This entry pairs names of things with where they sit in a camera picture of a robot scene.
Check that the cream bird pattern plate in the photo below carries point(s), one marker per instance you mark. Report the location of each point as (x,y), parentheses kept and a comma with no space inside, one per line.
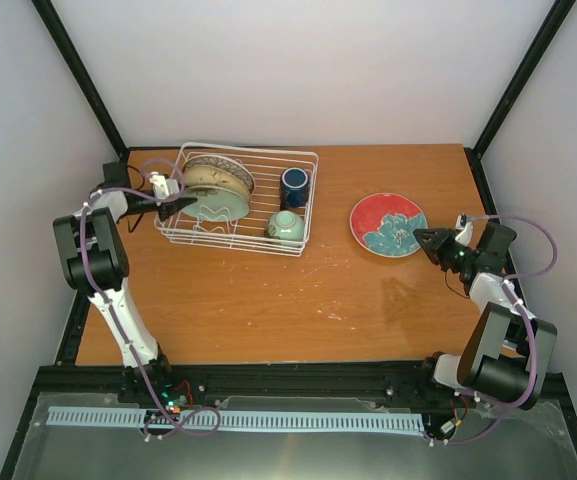
(210,176)

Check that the pale green ceramic bowl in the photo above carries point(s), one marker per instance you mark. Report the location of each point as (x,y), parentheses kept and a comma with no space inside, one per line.
(286,227)

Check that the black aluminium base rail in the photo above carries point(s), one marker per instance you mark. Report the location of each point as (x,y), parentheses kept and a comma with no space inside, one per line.
(395,384)

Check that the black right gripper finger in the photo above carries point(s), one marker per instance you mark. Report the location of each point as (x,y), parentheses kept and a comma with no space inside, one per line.
(432,247)
(435,234)

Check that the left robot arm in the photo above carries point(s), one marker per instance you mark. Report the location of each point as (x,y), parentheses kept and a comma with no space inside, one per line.
(95,263)

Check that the light blue slotted cable duct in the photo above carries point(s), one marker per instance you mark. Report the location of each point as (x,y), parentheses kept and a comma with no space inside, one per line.
(246,421)

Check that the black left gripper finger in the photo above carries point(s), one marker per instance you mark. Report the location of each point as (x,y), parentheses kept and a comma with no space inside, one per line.
(164,212)
(178,203)

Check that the dark blue ceramic mug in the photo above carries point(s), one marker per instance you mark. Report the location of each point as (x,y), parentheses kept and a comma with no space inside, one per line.
(294,188)

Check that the white wire dish rack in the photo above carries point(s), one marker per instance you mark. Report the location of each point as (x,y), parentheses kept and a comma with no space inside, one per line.
(247,233)

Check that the red rimmed plate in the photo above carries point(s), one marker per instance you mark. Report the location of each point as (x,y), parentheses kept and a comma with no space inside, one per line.
(384,224)

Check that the white floral pattern plate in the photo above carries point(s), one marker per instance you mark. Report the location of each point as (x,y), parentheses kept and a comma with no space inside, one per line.
(222,162)

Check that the black enclosure frame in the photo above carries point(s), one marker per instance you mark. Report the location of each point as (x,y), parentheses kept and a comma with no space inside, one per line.
(75,75)

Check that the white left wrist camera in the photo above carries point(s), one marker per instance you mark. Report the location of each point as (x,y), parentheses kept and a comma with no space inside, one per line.
(163,186)

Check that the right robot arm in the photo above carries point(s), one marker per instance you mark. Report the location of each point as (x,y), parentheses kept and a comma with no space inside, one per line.
(507,356)

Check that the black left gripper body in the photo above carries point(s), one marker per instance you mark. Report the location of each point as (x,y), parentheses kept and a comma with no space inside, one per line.
(134,209)

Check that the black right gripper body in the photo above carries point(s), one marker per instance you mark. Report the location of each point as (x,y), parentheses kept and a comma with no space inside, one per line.
(454,258)

